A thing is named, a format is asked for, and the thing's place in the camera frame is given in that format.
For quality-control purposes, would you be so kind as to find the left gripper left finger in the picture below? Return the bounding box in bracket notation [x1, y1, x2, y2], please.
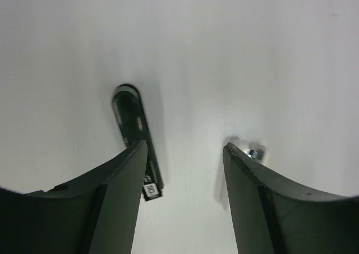
[1, 141, 148, 253]

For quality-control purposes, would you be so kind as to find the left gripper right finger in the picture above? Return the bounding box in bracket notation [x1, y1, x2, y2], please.
[223, 143, 358, 253]

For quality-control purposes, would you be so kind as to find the black stapler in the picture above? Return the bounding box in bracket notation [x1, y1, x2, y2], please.
[112, 84, 164, 201]

